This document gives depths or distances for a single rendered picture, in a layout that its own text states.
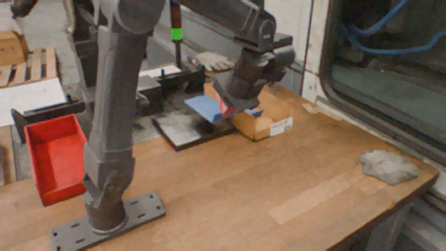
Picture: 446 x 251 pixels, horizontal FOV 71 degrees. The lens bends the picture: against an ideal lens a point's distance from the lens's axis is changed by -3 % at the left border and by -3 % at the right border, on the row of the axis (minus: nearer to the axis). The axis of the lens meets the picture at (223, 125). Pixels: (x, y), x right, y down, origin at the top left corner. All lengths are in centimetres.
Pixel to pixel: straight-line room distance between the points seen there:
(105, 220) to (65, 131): 39
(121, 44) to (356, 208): 52
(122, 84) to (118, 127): 7
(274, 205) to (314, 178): 13
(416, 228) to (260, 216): 51
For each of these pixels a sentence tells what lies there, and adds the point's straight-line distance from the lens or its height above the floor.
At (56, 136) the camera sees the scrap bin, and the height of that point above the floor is 91.
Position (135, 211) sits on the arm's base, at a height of 91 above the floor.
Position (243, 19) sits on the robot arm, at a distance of 58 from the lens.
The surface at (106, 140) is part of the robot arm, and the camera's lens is 51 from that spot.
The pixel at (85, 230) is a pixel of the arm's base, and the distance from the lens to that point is 64.
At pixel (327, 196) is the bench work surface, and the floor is 90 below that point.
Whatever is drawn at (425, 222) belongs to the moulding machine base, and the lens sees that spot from 102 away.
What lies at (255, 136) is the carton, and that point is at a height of 92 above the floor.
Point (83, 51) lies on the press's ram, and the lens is 85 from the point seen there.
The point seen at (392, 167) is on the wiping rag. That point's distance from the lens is 79.
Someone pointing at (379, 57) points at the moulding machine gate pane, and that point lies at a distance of 93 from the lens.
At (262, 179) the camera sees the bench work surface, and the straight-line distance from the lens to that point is 71.
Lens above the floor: 136
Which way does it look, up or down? 31 degrees down
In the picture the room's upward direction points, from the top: straight up
